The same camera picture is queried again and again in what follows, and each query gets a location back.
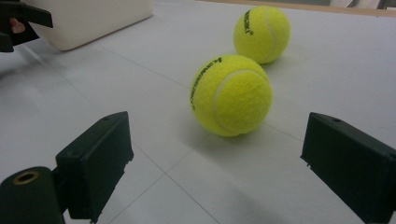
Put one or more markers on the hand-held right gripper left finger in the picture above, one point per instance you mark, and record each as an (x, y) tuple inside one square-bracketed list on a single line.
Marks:
[(93, 161)]

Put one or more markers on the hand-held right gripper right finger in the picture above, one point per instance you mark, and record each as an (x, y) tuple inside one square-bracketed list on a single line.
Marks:
[(351, 165)]

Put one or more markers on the white plastic bin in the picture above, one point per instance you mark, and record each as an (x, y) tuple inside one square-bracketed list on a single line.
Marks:
[(90, 21)]

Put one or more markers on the yellow tennis ball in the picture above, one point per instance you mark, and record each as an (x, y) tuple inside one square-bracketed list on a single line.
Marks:
[(232, 96), (261, 34)]

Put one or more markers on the white table mat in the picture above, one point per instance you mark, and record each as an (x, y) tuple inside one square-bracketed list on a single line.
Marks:
[(93, 93)]

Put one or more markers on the wooden table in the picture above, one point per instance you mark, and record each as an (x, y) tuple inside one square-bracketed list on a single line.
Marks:
[(342, 11)]

